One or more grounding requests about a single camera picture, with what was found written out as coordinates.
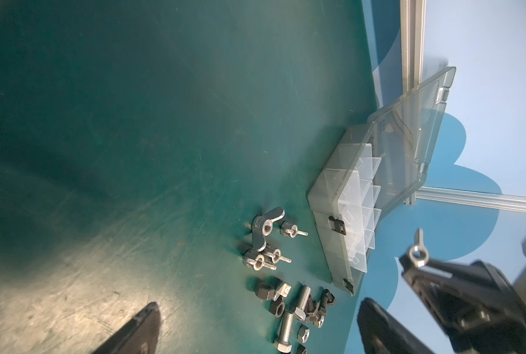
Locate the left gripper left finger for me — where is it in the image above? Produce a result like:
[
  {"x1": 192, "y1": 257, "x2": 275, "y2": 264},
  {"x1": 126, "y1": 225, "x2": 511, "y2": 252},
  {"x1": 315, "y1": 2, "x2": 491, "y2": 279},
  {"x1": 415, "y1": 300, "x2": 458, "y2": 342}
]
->
[{"x1": 93, "y1": 302, "x2": 161, "y2": 354}]

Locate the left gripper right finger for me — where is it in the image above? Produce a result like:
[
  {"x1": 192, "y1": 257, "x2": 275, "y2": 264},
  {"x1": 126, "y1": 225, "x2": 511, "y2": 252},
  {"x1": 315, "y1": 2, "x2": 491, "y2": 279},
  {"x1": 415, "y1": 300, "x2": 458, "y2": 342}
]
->
[{"x1": 357, "y1": 298, "x2": 434, "y2": 354}]

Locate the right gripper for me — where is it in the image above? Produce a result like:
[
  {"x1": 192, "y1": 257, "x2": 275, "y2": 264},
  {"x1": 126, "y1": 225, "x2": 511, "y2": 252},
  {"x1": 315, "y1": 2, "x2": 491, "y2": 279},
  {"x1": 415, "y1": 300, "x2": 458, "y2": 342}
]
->
[{"x1": 400, "y1": 254, "x2": 526, "y2": 353}]

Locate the silver hex nut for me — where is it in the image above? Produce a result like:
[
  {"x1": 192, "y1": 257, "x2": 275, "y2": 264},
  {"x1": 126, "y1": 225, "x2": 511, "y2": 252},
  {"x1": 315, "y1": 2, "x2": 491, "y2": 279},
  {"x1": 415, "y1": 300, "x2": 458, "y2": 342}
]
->
[
  {"x1": 297, "y1": 325, "x2": 310, "y2": 344},
  {"x1": 309, "y1": 311, "x2": 326, "y2": 328}
]

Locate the silver hex bolt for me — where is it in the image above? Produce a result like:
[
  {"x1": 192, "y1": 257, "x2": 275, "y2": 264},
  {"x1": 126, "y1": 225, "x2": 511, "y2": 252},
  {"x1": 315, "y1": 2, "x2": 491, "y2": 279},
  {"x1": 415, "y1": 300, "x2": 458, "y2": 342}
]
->
[
  {"x1": 292, "y1": 286, "x2": 311, "y2": 322},
  {"x1": 273, "y1": 311, "x2": 294, "y2": 353}
]

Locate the clear plastic organizer box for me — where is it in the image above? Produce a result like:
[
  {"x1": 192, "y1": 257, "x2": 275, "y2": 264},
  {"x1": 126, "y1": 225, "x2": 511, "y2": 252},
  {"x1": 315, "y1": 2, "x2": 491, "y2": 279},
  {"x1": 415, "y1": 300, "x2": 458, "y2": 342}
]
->
[{"x1": 307, "y1": 66, "x2": 456, "y2": 295}]

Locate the rear aluminium frame bar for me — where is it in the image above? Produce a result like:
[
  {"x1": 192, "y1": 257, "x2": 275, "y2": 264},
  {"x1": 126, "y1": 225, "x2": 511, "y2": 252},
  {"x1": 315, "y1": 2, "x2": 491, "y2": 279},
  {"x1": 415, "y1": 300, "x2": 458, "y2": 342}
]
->
[{"x1": 416, "y1": 187, "x2": 526, "y2": 213}]

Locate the right aluminium frame post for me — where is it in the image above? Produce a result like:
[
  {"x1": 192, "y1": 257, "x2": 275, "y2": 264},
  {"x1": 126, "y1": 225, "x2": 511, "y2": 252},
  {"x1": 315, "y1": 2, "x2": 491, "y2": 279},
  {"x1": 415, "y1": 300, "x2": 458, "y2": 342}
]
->
[{"x1": 399, "y1": 0, "x2": 428, "y2": 207}]

